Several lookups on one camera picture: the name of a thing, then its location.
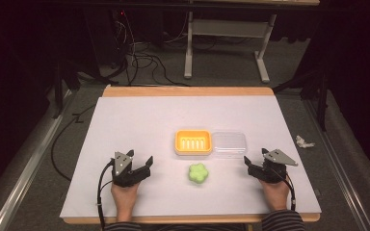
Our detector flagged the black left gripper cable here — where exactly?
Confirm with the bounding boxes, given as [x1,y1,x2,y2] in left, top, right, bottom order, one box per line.
[96,159,116,231]

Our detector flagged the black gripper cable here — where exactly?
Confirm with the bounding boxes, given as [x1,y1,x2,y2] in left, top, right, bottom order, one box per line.
[281,171,298,212]
[96,159,116,231]

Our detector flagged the person's right hand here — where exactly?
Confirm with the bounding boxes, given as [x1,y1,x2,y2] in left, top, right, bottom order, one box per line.
[259,179,291,212]

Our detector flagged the black floor cable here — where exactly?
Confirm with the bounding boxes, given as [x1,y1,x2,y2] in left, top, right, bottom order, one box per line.
[50,104,96,183]

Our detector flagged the tangle of floor cables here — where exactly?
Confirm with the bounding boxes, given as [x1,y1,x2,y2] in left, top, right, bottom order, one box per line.
[110,9,192,89]

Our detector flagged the yellow soap dish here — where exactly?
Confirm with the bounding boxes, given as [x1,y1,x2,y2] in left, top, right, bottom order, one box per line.
[173,129,214,157]

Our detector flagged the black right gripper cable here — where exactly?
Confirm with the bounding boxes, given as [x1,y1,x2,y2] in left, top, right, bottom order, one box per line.
[281,171,298,212]

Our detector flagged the green flower-shaped soap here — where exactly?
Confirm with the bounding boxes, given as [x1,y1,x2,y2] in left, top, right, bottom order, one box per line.
[187,162,210,186]

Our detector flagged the white desk frame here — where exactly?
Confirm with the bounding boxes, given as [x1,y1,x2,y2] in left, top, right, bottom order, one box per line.
[183,11,278,85]

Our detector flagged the metal floor rail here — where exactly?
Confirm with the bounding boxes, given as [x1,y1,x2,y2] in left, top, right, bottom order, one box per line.
[303,98,370,231]
[0,89,75,231]

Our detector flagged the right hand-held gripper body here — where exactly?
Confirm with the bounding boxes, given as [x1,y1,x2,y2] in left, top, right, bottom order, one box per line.
[248,148,300,185]

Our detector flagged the crumpled white paper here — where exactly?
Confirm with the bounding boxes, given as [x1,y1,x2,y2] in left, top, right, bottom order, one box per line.
[295,134,316,149]

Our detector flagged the clear plastic lid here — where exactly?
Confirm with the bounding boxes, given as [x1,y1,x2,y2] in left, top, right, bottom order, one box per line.
[210,131,249,160]

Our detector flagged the black metal stand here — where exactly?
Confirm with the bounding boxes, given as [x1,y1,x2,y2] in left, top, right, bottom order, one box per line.
[272,67,331,133]
[51,59,82,120]

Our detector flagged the person's left hand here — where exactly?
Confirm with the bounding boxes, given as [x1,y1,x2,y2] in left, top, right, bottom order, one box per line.
[110,182,140,211]

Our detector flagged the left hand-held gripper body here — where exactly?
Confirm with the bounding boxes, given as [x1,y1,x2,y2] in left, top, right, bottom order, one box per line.
[110,151,151,188]

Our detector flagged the white table mat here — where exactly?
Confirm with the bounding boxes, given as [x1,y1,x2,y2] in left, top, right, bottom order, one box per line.
[59,94,323,219]

